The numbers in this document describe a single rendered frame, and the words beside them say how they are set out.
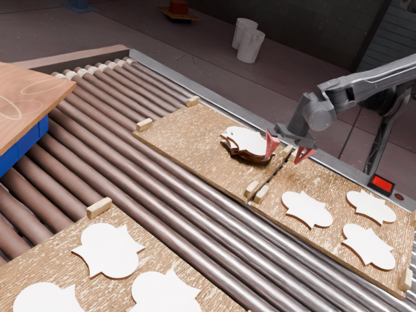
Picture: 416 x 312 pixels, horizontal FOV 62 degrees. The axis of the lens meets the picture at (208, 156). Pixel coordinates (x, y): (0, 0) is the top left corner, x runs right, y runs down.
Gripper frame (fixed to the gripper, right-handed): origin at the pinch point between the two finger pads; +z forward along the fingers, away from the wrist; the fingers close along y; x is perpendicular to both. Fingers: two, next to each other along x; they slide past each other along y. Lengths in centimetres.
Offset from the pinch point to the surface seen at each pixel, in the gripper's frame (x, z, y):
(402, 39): 352, -37, 318
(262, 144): 8.2, 0.8, -3.2
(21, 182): -7, 17, -66
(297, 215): -16.3, 7.2, 1.5
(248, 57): 351, 45, 115
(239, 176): -0.8, 8.2, -10.7
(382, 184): 1.7, 2.5, 40.8
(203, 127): 23.4, 6.7, -18.1
